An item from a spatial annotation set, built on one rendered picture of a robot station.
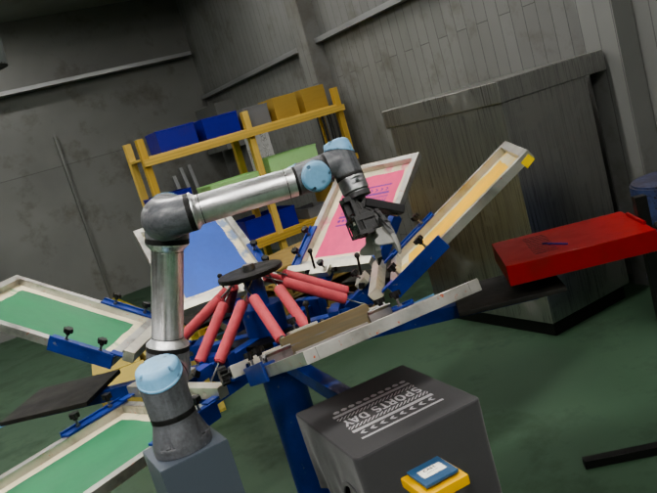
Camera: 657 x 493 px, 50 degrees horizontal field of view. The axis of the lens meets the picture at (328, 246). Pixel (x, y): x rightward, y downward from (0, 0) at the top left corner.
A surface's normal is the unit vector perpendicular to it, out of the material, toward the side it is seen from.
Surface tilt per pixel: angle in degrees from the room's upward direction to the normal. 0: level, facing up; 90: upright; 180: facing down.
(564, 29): 90
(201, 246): 32
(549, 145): 90
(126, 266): 90
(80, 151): 90
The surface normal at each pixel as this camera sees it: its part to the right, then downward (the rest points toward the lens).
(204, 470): 0.48, 0.03
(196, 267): -0.02, -0.77
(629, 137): -0.83, 0.32
